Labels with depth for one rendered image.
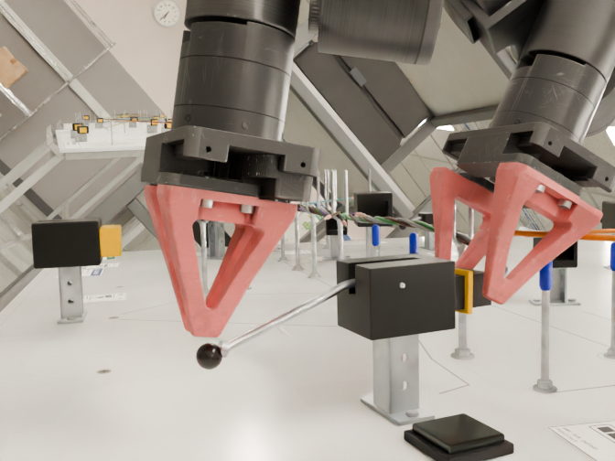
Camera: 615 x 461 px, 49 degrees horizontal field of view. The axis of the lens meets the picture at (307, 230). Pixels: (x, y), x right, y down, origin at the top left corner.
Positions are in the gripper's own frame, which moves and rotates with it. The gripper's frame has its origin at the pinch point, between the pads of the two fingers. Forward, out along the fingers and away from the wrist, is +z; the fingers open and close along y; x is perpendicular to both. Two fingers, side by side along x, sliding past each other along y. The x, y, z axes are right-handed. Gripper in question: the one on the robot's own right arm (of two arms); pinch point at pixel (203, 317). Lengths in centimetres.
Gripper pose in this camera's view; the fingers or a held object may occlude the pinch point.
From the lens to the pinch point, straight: 35.6
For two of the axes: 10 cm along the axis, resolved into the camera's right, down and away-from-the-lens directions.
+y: -4.0, -0.7, 9.1
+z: -1.3, 9.9, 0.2
